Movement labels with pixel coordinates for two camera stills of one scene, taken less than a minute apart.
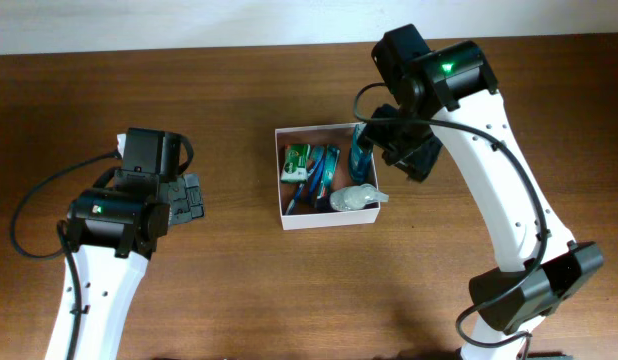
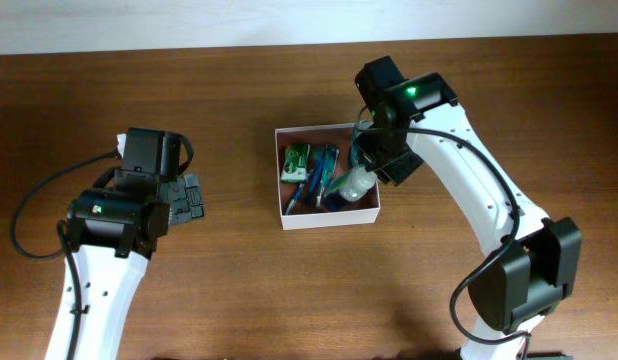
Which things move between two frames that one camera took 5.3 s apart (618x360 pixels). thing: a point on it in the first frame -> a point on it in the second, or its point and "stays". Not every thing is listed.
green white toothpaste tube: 332,158 stays
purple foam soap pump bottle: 356,197 -> 348,188
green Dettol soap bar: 295,162 stays
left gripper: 187,198 stays
